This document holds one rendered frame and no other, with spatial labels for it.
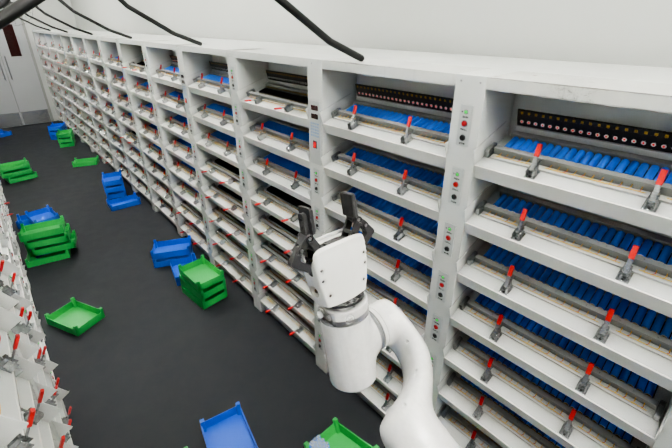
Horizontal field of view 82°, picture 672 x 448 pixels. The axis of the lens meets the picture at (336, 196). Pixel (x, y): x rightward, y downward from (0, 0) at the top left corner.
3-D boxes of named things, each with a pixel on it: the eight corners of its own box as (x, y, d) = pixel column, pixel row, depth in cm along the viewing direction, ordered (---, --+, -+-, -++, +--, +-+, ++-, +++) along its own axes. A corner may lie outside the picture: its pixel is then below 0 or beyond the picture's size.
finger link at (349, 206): (344, 230, 64) (339, 191, 62) (359, 224, 66) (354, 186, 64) (356, 234, 61) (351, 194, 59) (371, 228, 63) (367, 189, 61)
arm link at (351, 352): (383, 309, 64) (338, 334, 59) (391, 374, 67) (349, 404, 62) (351, 291, 70) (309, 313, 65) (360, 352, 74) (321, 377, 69)
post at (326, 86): (326, 373, 223) (321, 59, 152) (315, 364, 229) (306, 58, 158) (350, 355, 235) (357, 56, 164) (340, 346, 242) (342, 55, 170)
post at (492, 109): (425, 468, 176) (487, 76, 105) (409, 453, 182) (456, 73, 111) (450, 439, 188) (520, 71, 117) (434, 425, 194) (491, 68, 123)
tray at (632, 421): (651, 447, 101) (661, 432, 95) (450, 324, 142) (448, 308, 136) (674, 388, 110) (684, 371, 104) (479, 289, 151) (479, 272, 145)
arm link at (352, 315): (307, 314, 65) (304, 298, 64) (348, 293, 70) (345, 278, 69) (336, 335, 58) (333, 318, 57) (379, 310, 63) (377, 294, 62)
